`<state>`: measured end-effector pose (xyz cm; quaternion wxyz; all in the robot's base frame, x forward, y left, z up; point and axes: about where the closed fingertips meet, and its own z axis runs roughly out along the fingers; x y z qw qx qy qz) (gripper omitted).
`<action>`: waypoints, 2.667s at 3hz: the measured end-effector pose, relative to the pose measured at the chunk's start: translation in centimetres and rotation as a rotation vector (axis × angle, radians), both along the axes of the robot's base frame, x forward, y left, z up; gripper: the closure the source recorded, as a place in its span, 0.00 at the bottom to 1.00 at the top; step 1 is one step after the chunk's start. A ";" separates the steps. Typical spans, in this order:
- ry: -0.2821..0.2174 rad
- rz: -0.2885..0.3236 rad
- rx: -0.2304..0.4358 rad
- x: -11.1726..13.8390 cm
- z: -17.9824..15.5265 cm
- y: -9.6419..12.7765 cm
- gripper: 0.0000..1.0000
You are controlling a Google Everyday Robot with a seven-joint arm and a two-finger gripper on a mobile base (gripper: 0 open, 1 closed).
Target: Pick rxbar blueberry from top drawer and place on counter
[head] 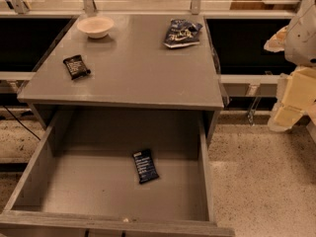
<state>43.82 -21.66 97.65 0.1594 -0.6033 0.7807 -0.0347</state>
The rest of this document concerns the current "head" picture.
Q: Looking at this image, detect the dark blue rxbar wrapper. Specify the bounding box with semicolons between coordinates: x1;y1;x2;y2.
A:
132;149;159;185

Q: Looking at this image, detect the white ceramic bowl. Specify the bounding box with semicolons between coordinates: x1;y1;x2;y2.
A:
77;17;115;39

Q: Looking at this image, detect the grey cabinet with counter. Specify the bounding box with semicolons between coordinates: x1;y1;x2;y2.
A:
18;14;223;137

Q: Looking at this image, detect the black snack bar wrapper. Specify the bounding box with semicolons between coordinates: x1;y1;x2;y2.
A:
63;54;91;80

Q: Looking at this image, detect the blue chip bag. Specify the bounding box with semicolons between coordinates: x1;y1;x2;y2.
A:
164;19;203;48

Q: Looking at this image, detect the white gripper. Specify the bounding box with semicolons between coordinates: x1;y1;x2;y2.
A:
264;0;316;132

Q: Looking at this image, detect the grey open top drawer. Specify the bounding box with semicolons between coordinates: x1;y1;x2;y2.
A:
1;107;235;237

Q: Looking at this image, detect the black cable on floor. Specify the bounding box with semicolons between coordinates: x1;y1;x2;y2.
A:
0;104;41;142

